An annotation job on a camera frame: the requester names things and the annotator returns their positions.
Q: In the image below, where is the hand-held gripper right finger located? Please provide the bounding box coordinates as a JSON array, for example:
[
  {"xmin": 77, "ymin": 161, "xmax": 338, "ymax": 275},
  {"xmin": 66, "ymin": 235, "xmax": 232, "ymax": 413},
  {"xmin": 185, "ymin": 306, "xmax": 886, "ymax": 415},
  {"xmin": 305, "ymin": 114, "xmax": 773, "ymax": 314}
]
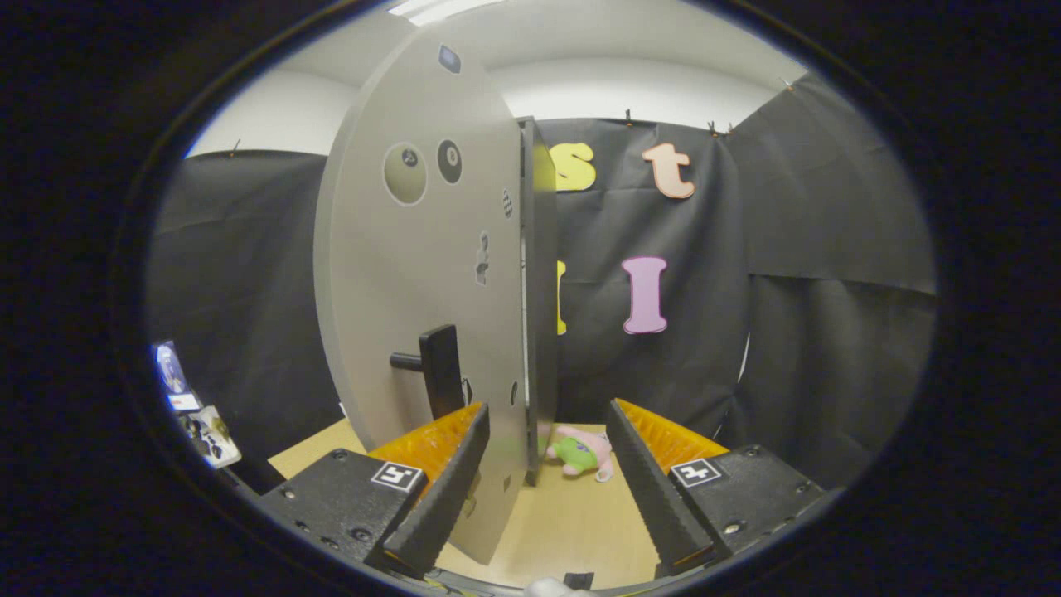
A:
[{"xmin": 605, "ymin": 398, "xmax": 846, "ymax": 579}]

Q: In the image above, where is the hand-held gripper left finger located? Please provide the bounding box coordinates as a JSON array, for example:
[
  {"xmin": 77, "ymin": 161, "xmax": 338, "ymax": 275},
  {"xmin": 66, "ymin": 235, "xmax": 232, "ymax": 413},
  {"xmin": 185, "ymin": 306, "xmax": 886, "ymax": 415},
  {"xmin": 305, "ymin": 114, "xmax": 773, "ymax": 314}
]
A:
[{"xmin": 257, "ymin": 401, "xmax": 492, "ymax": 579}]

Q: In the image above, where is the white printed object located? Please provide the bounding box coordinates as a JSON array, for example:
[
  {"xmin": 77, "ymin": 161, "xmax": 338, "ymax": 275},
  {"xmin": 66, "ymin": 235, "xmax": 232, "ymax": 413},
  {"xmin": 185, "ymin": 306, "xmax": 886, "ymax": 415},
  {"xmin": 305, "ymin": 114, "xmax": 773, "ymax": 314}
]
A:
[{"xmin": 153, "ymin": 340, "xmax": 243, "ymax": 470}]

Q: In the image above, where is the black door handle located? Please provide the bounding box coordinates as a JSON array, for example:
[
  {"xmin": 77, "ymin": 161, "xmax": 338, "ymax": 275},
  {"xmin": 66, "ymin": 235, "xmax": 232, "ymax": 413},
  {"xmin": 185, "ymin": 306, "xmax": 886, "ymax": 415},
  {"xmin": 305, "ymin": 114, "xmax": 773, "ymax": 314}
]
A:
[{"xmin": 390, "ymin": 324, "xmax": 467, "ymax": 421}]

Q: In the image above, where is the light grey shoe cabinet door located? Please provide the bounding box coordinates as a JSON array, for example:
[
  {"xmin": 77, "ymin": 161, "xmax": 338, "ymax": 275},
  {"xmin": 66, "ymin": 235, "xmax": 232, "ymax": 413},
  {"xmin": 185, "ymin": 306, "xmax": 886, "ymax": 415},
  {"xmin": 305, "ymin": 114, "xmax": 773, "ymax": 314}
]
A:
[{"xmin": 313, "ymin": 23, "xmax": 531, "ymax": 566}]

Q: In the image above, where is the green and pink plush toy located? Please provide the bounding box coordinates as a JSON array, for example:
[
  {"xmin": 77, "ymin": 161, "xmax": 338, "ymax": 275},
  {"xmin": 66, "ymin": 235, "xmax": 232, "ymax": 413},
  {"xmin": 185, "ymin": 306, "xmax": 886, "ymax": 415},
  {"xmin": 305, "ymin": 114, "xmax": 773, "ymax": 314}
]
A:
[{"xmin": 545, "ymin": 425, "xmax": 615, "ymax": 483}]

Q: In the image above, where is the black backdrop cloth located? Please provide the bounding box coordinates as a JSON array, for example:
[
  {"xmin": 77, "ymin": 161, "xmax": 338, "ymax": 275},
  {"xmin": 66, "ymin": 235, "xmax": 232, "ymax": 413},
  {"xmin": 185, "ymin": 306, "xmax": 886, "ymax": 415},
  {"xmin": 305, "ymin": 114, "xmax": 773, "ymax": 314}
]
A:
[{"xmin": 145, "ymin": 73, "xmax": 939, "ymax": 490}]

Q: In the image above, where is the long ceiling light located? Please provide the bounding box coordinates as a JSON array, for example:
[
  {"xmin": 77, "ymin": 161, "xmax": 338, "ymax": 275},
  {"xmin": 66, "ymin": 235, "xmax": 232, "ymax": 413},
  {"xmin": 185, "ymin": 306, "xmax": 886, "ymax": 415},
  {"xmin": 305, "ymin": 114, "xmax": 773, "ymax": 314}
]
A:
[{"xmin": 387, "ymin": 0, "xmax": 506, "ymax": 27}]

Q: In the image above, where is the dark grey shoe cabinet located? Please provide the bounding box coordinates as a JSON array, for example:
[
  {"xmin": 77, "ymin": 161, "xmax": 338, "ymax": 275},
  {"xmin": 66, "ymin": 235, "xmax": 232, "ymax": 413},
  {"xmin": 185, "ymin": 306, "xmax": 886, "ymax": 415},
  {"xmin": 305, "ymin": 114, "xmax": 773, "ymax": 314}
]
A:
[{"xmin": 518, "ymin": 116, "xmax": 560, "ymax": 488}]

